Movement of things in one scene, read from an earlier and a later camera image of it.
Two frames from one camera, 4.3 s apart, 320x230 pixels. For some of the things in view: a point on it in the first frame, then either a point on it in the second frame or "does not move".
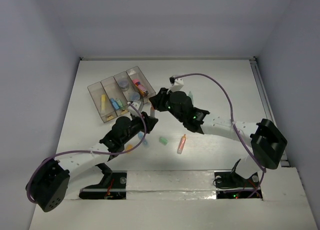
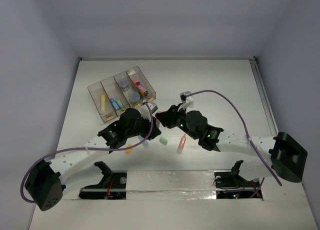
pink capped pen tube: x=140 y=87 does not move
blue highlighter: x=140 y=135 does not move
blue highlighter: x=115 y=103 does not move
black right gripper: x=158 y=100 to x=168 y=119
